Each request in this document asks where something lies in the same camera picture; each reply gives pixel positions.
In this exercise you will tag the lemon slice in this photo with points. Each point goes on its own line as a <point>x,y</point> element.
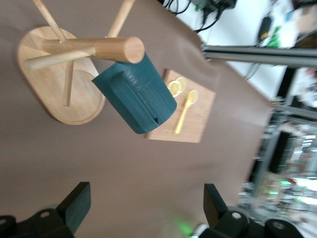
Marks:
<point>183,83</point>
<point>174,89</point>
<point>196,95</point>

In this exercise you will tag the yellow plastic fork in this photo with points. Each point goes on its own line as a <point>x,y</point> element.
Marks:
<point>183,116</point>

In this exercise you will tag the brown table cover mat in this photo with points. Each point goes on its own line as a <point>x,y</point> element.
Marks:
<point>123,173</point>

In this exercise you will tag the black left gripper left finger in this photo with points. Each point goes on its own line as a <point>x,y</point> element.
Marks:
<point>74,210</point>

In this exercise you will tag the teal ceramic mug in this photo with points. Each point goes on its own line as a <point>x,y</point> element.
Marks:
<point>138,99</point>

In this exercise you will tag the wooden mug tree rack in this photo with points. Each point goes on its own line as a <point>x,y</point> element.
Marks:
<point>81,106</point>

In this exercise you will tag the aluminium frame beam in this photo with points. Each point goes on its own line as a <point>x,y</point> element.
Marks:
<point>260,55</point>

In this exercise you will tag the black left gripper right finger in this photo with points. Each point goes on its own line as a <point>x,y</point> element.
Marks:
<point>213,208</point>

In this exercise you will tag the bamboo cutting board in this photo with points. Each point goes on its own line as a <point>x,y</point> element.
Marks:
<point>198,119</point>

